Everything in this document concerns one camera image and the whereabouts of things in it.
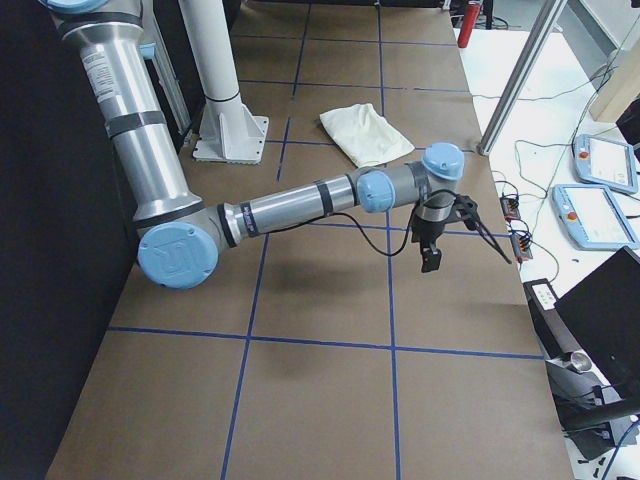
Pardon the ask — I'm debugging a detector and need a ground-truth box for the near teach pendant tablet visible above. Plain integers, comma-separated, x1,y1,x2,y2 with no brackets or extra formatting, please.
551,184,639,251

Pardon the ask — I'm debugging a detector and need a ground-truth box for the cream long-sleeve cat shirt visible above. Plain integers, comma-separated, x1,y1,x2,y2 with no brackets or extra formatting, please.
319,103,415,167

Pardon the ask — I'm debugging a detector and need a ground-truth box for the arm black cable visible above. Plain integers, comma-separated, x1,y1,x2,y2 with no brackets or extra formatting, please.
264,189,461,259

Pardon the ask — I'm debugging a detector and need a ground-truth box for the aluminium frame post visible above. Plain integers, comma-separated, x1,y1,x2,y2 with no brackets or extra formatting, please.
476,0,568,156

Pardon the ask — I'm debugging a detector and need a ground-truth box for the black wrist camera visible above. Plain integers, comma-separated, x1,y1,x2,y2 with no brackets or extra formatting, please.
449,194,512,265

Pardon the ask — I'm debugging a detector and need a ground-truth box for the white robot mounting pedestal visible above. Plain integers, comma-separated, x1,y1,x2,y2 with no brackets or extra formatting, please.
179,0,269,165

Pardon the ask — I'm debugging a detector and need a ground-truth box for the far teach pendant tablet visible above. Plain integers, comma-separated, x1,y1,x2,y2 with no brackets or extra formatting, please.
573,134,639,195

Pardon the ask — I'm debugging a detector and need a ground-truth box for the teach pendant tablet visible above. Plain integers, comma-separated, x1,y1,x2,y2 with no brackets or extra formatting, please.
551,184,639,251
573,134,639,195

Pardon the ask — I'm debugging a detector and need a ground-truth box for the red fire extinguisher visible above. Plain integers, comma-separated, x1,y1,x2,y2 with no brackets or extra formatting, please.
457,0,483,49

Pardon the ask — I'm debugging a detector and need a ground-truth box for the orange black connector block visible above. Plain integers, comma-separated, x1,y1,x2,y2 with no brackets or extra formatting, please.
499,195,522,222

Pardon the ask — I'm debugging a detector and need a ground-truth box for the black monitor on desk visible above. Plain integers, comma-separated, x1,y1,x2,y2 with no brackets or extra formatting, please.
555,247,639,399

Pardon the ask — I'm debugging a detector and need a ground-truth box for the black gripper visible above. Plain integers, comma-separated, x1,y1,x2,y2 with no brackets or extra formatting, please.
410,215,445,273

